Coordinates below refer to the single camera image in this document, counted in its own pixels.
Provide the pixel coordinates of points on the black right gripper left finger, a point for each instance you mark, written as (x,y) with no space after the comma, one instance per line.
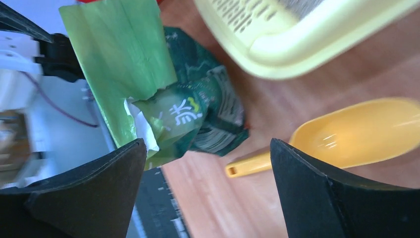
(94,200)

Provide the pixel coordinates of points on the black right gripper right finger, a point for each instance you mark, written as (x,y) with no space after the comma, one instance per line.
(320,200)

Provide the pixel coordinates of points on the yellow litter box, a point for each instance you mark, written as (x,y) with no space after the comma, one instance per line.
(282,39)

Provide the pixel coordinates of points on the yellow litter scoop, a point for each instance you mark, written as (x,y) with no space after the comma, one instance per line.
(361,134)

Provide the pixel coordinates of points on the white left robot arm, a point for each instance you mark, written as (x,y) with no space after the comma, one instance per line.
(66,130)

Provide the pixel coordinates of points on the green cat litter bag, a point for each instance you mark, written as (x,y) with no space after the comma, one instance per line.
(154,82)

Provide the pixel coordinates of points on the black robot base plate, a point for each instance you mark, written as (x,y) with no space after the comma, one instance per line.
(156,213)

